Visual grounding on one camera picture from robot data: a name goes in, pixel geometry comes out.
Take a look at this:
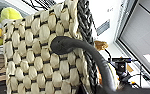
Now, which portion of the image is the black wire shelf rack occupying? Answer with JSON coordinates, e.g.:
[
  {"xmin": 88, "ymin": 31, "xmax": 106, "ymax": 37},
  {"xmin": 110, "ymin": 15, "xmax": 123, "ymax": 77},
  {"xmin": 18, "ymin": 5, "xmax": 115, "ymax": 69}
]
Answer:
[{"xmin": 22, "ymin": 0, "xmax": 60, "ymax": 10}]

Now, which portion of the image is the grey wall vent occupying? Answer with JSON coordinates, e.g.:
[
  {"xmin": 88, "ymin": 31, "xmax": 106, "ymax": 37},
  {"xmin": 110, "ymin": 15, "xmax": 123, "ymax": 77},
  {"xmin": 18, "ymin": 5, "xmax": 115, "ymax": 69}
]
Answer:
[{"xmin": 95, "ymin": 19, "xmax": 111, "ymax": 37}]

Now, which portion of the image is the yellow white blue plush toy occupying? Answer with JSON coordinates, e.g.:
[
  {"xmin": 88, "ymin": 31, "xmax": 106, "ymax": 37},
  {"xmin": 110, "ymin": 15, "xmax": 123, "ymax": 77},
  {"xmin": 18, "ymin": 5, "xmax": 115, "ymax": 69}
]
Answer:
[{"xmin": 0, "ymin": 7, "xmax": 24, "ymax": 23}]

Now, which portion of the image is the black tripod camera stand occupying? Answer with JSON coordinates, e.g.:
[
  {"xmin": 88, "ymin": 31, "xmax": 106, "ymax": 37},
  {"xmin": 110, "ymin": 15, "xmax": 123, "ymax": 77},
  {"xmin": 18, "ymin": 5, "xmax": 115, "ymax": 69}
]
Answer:
[{"xmin": 107, "ymin": 56, "xmax": 139, "ymax": 85}]

